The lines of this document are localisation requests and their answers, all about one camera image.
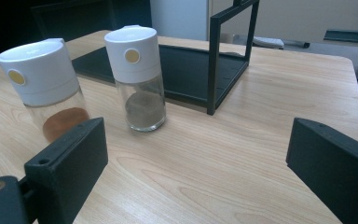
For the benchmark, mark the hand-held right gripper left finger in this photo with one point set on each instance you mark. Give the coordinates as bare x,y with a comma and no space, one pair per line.
68,161

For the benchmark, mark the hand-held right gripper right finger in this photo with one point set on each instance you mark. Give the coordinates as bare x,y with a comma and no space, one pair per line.
338,168

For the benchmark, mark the spice jar with red-brown powder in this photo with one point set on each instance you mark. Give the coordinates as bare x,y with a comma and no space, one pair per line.
40,74

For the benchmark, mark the spice jar with grey powder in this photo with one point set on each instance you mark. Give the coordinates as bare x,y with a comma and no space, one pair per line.
133,62

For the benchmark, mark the black metal rack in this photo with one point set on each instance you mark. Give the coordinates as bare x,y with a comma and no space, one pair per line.
186,71

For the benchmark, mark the dark flat tray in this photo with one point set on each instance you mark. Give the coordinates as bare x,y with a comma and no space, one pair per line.
346,35

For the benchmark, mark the white panel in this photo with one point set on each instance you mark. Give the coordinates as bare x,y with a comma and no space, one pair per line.
180,18

